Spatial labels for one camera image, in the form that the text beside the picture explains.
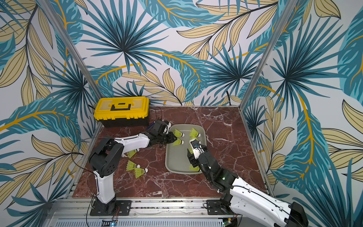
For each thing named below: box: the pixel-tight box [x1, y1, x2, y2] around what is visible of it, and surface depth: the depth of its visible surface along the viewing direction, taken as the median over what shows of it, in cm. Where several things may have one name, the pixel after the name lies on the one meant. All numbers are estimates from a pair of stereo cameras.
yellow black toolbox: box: [93, 96, 150, 128], surface depth 97 cm
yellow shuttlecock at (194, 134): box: [189, 127, 201, 139], surface depth 102 cm
